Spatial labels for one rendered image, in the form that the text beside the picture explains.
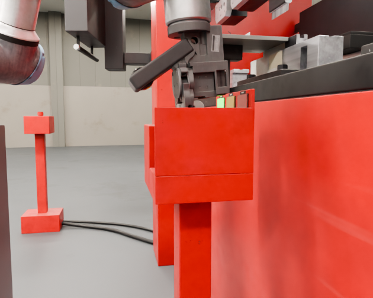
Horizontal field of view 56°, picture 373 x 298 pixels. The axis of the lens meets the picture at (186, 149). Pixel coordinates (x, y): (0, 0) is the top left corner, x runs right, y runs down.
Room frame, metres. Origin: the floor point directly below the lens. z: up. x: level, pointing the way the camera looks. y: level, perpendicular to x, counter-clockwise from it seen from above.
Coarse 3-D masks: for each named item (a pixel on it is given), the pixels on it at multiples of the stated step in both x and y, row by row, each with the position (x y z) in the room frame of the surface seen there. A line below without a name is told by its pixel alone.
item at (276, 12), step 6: (270, 0) 1.06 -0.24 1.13; (276, 0) 1.01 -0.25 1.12; (282, 0) 0.98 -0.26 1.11; (288, 0) 0.97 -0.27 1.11; (270, 6) 1.06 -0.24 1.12; (276, 6) 1.01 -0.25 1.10; (282, 6) 1.00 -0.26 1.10; (288, 6) 0.97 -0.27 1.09; (270, 12) 1.06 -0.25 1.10; (276, 12) 1.03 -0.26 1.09; (282, 12) 1.00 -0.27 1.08
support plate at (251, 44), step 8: (192, 40) 0.92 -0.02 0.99; (224, 40) 0.92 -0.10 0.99; (232, 40) 0.92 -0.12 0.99; (240, 40) 0.92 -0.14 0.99; (248, 40) 0.92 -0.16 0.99; (256, 40) 0.92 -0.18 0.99; (264, 40) 0.92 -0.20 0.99; (272, 40) 0.92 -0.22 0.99; (280, 40) 0.92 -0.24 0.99; (248, 48) 1.03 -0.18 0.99; (256, 48) 1.03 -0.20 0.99; (264, 48) 1.03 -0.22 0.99
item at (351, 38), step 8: (352, 32) 1.00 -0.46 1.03; (360, 32) 1.01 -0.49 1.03; (368, 32) 1.01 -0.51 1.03; (344, 40) 1.01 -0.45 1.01; (352, 40) 0.99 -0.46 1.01; (360, 40) 1.00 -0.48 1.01; (368, 40) 1.00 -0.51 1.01; (344, 48) 1.01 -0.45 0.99; (352, 48) 1.00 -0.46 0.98; (360, 48) 1.00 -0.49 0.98
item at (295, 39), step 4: (292, 36) 0.91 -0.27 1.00; (296, 36) 0.89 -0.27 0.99; (300, 36) 0.91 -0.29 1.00; (304, 36) 0.89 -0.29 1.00; (288, 40) 0.93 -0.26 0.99; (292, 40) 0.91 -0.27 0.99; (296, 40) 0.89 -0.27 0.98; (300, 40) 0.89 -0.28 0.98; (304, 40) 0.89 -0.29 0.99; (288, 44) 0.93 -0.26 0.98; (292, 44) 0.91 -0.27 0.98
